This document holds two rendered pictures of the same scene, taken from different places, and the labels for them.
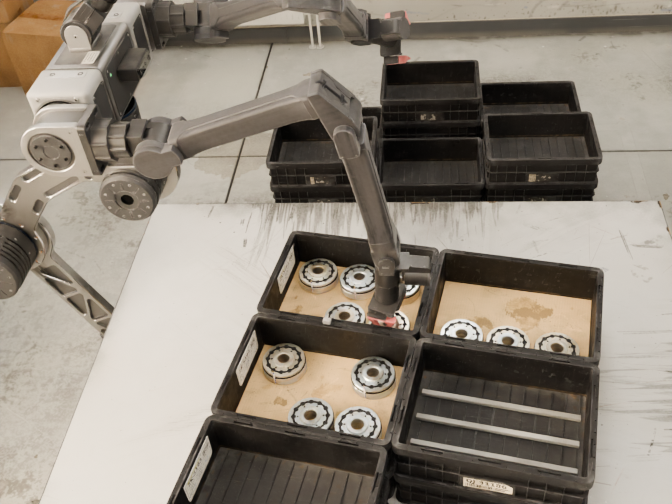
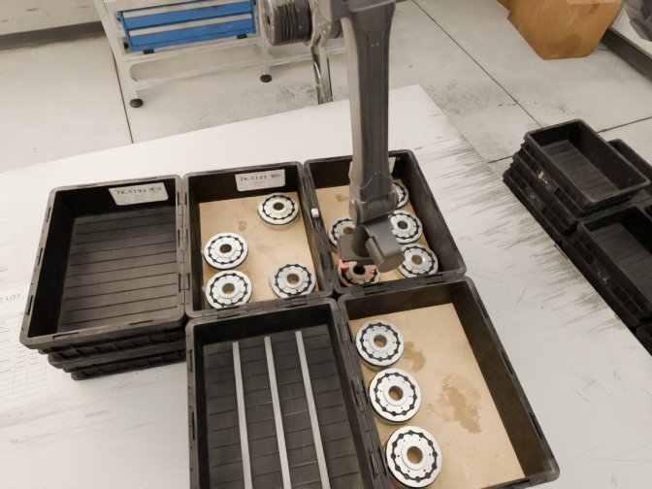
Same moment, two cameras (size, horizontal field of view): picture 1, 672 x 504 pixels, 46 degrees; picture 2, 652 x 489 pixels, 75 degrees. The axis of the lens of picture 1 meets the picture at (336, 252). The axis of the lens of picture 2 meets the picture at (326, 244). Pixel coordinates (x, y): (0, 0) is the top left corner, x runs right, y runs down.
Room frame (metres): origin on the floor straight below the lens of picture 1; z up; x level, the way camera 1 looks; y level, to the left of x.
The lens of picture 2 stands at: (0.91, -0.49, 1.70)
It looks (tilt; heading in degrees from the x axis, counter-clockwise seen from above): 55 degrees down; 54
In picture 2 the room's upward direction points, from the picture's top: 5 degrees clockwise
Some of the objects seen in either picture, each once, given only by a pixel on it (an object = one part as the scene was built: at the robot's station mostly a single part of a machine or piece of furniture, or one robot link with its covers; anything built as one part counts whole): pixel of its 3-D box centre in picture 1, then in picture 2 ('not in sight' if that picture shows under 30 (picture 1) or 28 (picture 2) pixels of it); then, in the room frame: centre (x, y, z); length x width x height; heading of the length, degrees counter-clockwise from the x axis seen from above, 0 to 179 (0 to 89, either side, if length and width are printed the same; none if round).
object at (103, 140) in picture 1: (111, 139); not in sight; (1.33, 0.42, 1.45); 0.09 x 0.08 x 0.12; 171
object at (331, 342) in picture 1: (318, 390); (253, 244); (1.10, 0.07, 0.87); 0.40 x 0.30 x 0.11; 70
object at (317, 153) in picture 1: (328, 185); (557, 195); (2.47, 0.00, 0.37); 0.40 x 0.30 x 0.45; 81
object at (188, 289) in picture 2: (316, 376); (251, 231); (1.10, 0.07, 0.92); 0.40 x 0.30 x 0.02; 70
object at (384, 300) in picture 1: (387, 290); (365, 241); (1.28, -0.11, 0.98); 0.10 x 0.07 x 0.07; 155
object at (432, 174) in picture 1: (430, 195); (617, 276); (2.41, -0.40, 0.31); 0.40 x 0.30 x 0.34; 81
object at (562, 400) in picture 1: (496, 421); (277, 417); (0.97, -0.30, 0.87); 0.40 x 0.30 x 0.11; 70
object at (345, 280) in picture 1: (359, 278); (402, 226); (1.45, -0.05, 0.86); 0.10 x 0.10 x 0.01
